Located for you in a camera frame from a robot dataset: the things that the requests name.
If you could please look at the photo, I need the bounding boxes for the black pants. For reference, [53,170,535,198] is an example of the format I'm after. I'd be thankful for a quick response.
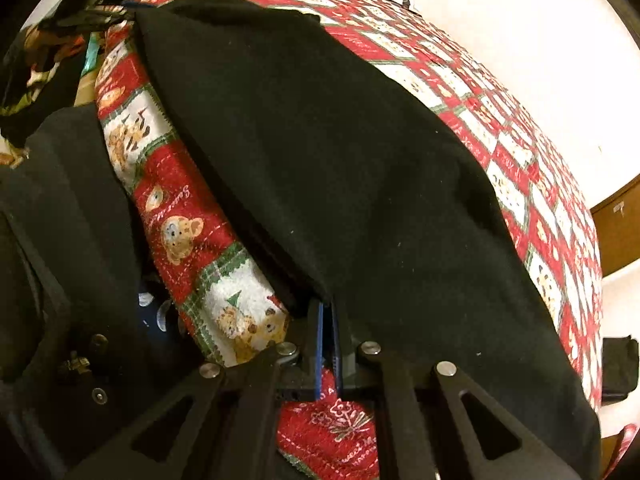
[134,0,603,480]

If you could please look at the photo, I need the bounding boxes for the red checkered printed blanket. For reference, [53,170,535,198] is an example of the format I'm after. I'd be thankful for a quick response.
[92,0,603,480]

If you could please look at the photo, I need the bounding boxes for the dark patterned cloth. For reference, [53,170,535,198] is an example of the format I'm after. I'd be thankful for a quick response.
[0,25,101,143]

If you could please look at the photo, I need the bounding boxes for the wooden nightstand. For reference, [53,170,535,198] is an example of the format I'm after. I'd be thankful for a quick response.
[599,435,621,476]

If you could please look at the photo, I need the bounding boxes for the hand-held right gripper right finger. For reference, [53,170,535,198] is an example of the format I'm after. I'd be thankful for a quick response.
[328,305,581,480]

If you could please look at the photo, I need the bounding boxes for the red patterned cloth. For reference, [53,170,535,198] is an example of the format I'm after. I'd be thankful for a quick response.
[602,424,640,480]

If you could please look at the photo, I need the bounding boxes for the black suitcase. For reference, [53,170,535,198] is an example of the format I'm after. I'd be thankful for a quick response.
[601,336,640,405]

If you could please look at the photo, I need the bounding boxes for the navy printed cloth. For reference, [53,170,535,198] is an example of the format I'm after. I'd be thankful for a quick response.
[135,275,187,347]

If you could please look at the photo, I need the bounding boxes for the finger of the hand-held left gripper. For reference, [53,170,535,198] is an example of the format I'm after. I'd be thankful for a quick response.
[82,0,138,28]

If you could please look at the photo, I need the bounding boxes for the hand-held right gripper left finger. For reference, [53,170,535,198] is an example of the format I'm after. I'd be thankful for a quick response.
[65,301,328,480]

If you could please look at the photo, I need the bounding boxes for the brown wooden door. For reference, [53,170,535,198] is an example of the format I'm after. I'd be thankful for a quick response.
[589,174,640,281]

